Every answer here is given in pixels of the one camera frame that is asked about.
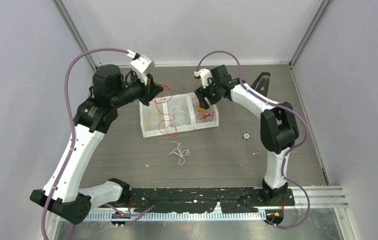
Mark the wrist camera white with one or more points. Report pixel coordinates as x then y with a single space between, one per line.
142 65
205 76

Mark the black metronome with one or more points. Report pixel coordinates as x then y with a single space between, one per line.
261 83

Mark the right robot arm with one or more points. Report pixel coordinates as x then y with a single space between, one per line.
278 127

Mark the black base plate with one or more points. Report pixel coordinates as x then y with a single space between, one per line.
201 200

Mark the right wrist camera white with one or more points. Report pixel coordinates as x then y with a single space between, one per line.
205 76

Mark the white three-compartment tray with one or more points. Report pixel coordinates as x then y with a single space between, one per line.
171 115

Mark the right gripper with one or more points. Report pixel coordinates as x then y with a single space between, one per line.
202 93

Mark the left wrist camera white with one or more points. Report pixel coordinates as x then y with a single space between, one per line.
142 65

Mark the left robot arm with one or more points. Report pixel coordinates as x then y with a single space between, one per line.
110 90

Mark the grey cable duct rail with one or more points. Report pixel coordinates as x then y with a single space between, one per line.
217 215

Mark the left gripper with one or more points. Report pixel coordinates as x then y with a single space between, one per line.
149 91

